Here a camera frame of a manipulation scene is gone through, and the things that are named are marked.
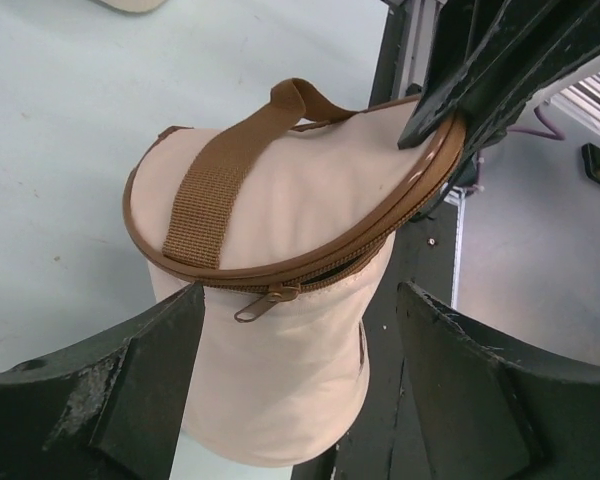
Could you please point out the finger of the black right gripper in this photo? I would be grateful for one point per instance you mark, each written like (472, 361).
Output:
(460, 36)
(534, 50)

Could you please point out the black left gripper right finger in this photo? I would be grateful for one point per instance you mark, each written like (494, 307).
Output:
(491, 406)

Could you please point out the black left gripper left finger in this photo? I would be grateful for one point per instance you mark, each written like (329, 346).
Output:
(107, 407)

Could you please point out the cream plastic laundry basket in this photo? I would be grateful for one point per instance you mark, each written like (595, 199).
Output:
(134, 7)

